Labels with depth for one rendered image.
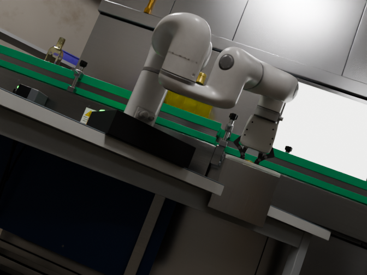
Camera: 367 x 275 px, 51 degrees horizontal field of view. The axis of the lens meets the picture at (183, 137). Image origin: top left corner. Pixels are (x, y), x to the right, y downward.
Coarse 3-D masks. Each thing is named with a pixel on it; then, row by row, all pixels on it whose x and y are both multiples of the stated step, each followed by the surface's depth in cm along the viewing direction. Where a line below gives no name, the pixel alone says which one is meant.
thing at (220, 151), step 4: (216, 148) 134; (220, 148) 134; (216, 152) 134; (220, 152) 134; (212, 156) 134; (216, 156) 134; (220, 156) 134; (212, 160) 134; (216, 160) 134; (220, 160) 138; (212, 164) 135; (216, 164) 133; (220, 164) 141
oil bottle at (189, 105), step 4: (184, 100) 152; (188, 100) 152; (192, 100) 152; (196, 100) 152; (184, 104) 152; (188, 104) 152; (192, 104) 152; (196, 104) 152; (184, 108) 152; (188, 108) 151; (192, 108) 151; (196, 108) 153; (192, 112) 151
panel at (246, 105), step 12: (204, 72) 169; (204, 84) 168; (312, 84) 164; (240, 96) 166; (252, 96) 165; (348, 96) 161; (216, 108) 165; (240, 108) 164; (252, 108) 164; (216, 120) 164; (228, 120) 164; (240, 120) 164; (240, 132) 163
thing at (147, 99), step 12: (144, 72) 110; (144, 84) 108; (156, 84) 108; (132, 96) 109; (144, 96) 107; (156, 96) 108; (132, 108) 107; (144, 108) 107; (156, 108) 109; (144, 120) 106
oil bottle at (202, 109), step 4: (200, 104) 151; (204, 104) 151; (200, 108) 151; (204, 108) 151; (208, 108) 151; (212, 108) 155; (196, 112) 151; (200, 112) 151; (204, 112) 150; (208, 112) 150; (204, 116) 150; (208, 116) 151
